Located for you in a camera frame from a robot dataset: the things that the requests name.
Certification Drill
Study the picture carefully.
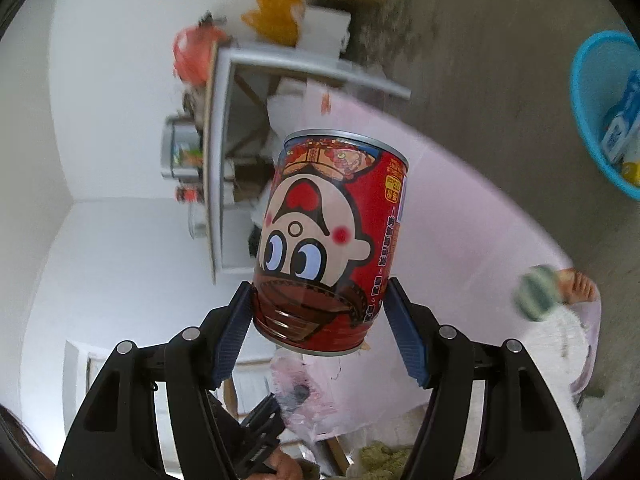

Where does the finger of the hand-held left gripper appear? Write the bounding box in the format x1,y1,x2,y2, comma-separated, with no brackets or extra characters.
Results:
240,392,286,456

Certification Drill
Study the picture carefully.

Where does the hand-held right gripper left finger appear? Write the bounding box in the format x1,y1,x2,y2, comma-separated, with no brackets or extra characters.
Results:
54,280,257,480

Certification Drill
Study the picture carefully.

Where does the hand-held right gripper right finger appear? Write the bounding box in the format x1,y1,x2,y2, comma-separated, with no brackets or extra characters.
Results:
382,277,583,480

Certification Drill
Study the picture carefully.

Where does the clear plastic bag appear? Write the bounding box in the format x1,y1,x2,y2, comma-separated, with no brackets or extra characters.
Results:
270,350,347,442

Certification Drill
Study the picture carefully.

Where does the red cartoon can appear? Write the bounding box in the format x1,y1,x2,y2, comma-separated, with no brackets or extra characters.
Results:
251,129,410,357

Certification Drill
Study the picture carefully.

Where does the blue plastic mesh basket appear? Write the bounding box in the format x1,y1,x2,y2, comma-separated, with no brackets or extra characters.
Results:
571,31,640,201

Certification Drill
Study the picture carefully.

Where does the blue and white carton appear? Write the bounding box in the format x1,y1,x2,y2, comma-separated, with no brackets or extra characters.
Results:
600,72,640,163

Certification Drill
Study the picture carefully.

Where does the person's left hand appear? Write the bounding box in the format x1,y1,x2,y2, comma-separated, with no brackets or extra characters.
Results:
271,451,321,480

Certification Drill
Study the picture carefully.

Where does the clear glass container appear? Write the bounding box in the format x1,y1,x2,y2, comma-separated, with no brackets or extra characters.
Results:
187,205,208,240

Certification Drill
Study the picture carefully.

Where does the green fluffy cloth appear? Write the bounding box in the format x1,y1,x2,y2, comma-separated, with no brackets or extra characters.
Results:
360,440,417,480

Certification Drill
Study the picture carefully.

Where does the person's foot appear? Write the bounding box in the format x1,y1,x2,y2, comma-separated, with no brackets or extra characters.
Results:
555,269,599,304

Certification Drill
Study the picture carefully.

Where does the purple slipper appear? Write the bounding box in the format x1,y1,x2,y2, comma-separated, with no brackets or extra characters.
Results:
570,302,602,396

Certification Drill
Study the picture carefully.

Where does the white plastic sack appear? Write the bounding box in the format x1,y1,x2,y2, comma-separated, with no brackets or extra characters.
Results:
265,92,307,137

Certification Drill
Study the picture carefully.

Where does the person's hair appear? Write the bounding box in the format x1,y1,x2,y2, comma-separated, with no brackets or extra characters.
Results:
0,405,57,480

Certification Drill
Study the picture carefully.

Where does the white side table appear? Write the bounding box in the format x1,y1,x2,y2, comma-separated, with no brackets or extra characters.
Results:
202,40,412,286

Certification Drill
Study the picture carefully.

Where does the orange plastic bag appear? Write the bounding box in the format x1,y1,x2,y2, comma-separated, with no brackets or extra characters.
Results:
172,25,227,84

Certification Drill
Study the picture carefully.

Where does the white foam box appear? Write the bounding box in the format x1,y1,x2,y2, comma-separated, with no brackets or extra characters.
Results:
297,6,352,56

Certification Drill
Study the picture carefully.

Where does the yellow plastic bag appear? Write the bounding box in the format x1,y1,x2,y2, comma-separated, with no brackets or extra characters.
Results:
241,0,306,48

